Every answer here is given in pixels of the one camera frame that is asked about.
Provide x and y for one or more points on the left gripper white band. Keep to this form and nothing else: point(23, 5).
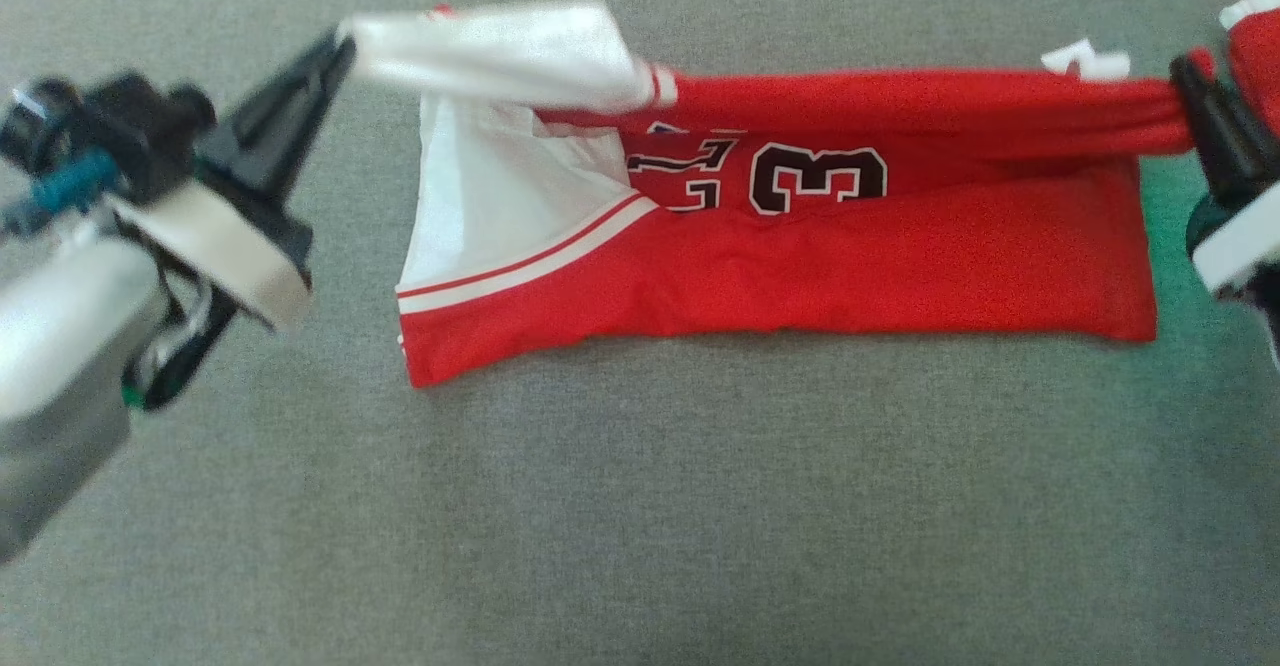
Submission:
point(225, 251)

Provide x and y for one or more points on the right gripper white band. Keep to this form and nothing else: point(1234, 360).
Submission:
point(1245, 251)

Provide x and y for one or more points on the red garment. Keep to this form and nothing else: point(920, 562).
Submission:
point(1262, 66)

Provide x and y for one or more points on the red and white basketball jersey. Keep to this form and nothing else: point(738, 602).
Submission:
point(800, 266)

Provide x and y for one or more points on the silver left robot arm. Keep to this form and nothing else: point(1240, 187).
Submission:
point(60, 366)

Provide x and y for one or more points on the grey fabric sofa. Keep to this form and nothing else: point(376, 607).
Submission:
point(640, 506)

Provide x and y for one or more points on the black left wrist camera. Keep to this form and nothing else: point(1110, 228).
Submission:
point(130, 116)

